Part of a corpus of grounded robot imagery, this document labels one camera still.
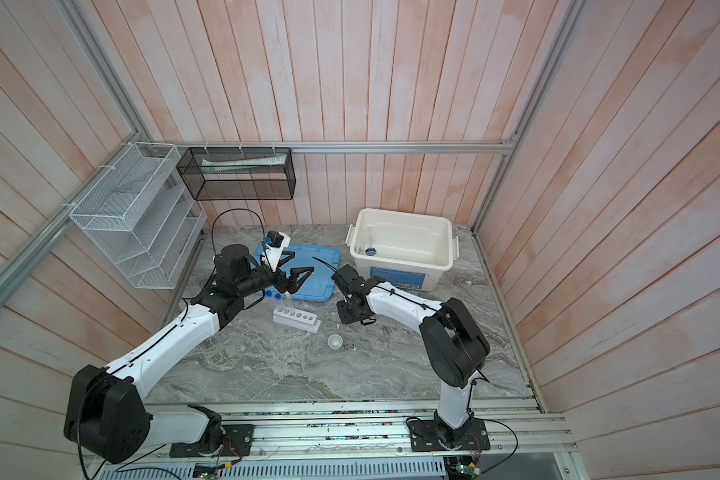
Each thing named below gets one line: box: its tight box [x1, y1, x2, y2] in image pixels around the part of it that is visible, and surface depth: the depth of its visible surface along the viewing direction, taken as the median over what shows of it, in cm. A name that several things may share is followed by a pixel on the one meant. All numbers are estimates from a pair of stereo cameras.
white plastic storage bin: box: [345, 208, 460, 291], surface depth 107 cm
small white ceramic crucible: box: [327, 334, 343, 350], surface depth 90 cm
